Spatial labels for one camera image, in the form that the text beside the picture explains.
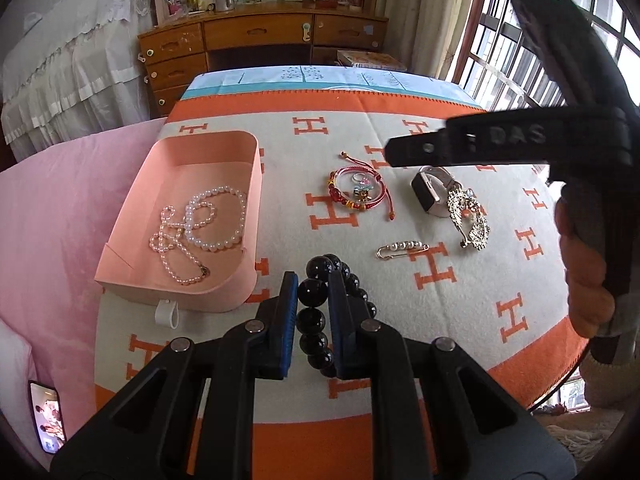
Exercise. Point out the rhinestone brooch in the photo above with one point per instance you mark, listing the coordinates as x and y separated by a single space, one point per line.
475 230

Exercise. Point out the white pillow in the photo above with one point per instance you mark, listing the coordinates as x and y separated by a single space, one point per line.
11 360

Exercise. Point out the colourful charm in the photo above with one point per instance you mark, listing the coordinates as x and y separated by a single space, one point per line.
362 191

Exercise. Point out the pink tray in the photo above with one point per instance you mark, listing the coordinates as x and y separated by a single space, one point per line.
200 170

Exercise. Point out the wooden desk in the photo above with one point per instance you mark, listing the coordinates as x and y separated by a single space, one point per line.
250 32

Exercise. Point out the pearl safety pin brooch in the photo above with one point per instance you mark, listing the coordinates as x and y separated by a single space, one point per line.
400 246

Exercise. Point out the person's right hand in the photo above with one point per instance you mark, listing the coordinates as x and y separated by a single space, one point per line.
582 280

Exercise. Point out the stack of large books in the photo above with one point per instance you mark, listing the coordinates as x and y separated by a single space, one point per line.
372 60

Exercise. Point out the white mug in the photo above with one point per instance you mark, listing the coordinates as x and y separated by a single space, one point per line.
223 3

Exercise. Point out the metal window grille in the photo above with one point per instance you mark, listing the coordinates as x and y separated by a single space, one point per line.
492 50

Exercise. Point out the person's right forearm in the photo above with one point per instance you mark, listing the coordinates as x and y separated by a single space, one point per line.
607 382

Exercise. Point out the pink pen cup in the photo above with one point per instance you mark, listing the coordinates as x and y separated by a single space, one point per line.
175 7

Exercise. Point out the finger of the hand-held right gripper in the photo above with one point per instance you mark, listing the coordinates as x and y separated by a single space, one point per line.
415 147

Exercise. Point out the light blue printed sheet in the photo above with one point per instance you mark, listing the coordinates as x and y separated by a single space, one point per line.
270 77

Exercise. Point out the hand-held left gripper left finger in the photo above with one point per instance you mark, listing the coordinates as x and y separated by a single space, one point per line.
287 320

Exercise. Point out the white drawer safety lock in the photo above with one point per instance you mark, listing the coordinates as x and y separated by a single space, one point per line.
306 32

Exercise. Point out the red tissue box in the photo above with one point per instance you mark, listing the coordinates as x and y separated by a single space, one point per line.
320 3

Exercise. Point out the smartphone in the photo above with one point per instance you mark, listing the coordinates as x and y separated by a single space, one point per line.
47 415

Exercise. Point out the beige curtain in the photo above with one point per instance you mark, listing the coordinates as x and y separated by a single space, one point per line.
430 15

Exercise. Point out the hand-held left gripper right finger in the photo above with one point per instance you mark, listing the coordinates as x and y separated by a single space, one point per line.
336 330

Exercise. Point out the orange and white blanket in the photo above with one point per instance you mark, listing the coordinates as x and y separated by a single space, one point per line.
300 160

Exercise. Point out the pink bedsheet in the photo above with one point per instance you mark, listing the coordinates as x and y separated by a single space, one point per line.
60 210

